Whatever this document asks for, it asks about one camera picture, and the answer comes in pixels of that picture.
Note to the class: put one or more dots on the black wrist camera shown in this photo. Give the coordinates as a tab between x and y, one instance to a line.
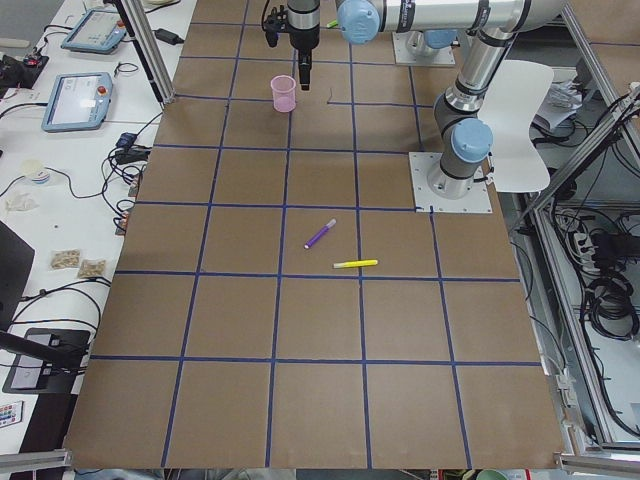
275	23

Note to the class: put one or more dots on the pink mesh cup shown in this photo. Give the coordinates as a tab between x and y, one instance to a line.
283	93

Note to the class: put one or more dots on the far blue teach pendant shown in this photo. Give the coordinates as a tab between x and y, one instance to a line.
99	31

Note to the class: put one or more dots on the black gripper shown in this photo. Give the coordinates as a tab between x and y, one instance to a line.
304	39

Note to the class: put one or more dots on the black camera stand base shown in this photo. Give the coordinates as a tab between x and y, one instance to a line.
47	361

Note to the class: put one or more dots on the near blue teach pendant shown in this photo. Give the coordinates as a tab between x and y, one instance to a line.
78	102

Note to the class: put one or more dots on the aluminium frame post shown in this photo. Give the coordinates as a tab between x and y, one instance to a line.
139	30

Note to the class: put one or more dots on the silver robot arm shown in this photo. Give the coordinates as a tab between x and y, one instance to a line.
430	42
493	25

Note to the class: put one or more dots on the small bag of parts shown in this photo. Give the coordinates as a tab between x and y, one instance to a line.
65	259

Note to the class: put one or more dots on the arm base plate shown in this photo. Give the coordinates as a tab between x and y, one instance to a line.
435	192
403	55

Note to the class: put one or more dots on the white power strip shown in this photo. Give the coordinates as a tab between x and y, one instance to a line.
583	250

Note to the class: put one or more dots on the remote control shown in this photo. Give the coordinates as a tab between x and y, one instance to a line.
11	414

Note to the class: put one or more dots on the black power adapter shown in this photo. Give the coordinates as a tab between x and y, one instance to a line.
168	37

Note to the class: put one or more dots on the purple pen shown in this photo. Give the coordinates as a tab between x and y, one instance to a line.
319	234

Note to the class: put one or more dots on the yellow pen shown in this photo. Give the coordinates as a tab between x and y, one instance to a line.
355	264

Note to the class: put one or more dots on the black monitor corner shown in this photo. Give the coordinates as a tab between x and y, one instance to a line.
17	258

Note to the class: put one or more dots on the white plastic chair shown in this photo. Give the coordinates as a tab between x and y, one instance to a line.
510	105

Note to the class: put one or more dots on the blue teach pendant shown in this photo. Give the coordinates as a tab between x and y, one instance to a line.
99	31
78	102

